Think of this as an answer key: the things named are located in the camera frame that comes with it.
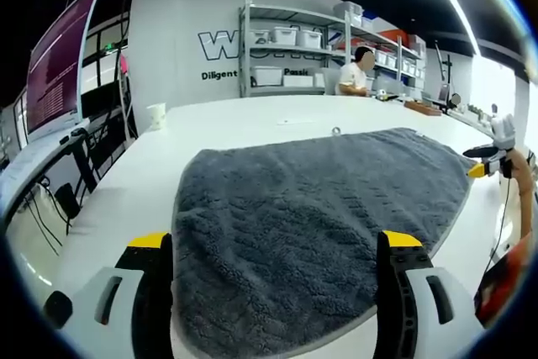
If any black cable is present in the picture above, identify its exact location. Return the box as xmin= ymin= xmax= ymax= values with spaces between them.
xmin=482 ymin=172 xmax=512 ymax=288

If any brown wooden tray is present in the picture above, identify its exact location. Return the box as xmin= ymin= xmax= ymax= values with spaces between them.
xmin=403 ymin=100 xmax=443 ymax=117

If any red and black object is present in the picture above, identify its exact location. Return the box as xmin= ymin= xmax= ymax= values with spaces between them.
xmin=473 ymin=235 xmax=531 ymax=330

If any large curved monitor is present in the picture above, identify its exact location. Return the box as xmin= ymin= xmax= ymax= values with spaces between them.
xmin=24 ymin=0 xmax=107 ymax=142

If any grey towel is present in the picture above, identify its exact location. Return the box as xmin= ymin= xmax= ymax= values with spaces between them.
xmin=170 ymin=125 xmax=478 ymax=359

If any black round knob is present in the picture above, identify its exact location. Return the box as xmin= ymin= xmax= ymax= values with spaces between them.
xmin=41 ymin=290 xmax=73 ymax=330

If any grey metal shelving unit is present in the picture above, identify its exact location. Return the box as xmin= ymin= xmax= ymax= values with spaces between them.
xmin=238 ymin=0 xmax=426 ymax=99

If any black stand with laptop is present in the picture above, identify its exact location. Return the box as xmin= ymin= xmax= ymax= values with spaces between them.
xmin=422 ymin=41 xmax=454 ymax=104

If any white computer desk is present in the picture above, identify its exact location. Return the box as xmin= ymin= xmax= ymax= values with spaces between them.
xmin=0 ymin=121 xmax=93 ymax=196

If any group of white storage boxes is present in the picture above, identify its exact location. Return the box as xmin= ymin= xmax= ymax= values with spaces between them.
xmin=251 ymin=1 xmax=425 ymax=87

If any white paper cup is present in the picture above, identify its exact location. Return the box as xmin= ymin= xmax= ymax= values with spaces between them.
xmin=145 ymin=102 xmax=168 ymax=131

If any black power adapter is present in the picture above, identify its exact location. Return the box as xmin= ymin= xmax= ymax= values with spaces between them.
xmin=53 ymin=182 xmax=82 ymax=220

